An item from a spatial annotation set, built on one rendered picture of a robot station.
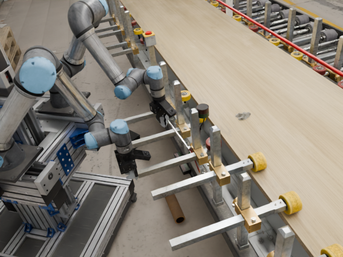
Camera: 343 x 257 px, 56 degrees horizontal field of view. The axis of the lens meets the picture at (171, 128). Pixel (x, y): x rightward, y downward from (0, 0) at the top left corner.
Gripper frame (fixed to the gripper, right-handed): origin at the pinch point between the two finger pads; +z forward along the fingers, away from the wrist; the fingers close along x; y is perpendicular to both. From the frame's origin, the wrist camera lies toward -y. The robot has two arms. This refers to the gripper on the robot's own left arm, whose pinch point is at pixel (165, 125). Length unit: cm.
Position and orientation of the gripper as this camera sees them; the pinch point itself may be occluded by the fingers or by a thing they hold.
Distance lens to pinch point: 181.0
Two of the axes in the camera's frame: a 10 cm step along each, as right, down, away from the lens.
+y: -6.2, -4.3, 6.6
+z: 1.1, 7.8, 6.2
